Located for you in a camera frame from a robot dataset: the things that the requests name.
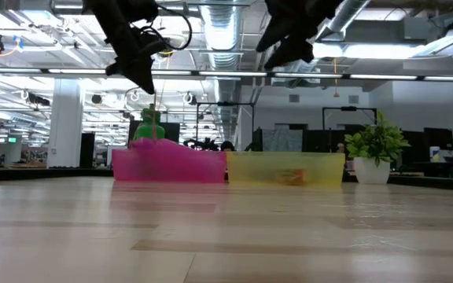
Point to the silver diagonal ceiling duct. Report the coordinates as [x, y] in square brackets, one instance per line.
[344, 12]

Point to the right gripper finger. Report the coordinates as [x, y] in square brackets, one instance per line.
[289, 53]
[275, 33]

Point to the black metal stand frame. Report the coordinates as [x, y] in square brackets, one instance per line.
[226, 104]
[348, 108]

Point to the yellow plastic tray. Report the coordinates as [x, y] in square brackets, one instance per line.
[258, 169]

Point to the green plant in white pot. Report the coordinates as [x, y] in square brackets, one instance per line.
[374, 145]

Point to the black computer monitor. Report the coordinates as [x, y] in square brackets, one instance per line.
[439, 138]

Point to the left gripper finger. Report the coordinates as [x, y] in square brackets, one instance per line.
[144, 76]
[113, 70]

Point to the white building column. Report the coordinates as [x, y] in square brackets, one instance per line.
[66, 122]

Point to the silver vertical ceiling duct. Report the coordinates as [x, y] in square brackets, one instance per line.
[222, 31]

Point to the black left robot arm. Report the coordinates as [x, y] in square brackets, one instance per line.
[112, 19]

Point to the white blue canister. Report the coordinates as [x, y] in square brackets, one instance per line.
[434, 154]

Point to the long ceiling light rail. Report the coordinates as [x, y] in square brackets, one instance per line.
[230, 73]

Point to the pink plastic tray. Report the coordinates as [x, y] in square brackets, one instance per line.
[171, 167]

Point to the green plastic sports bottle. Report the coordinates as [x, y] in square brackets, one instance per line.
[148, 127]

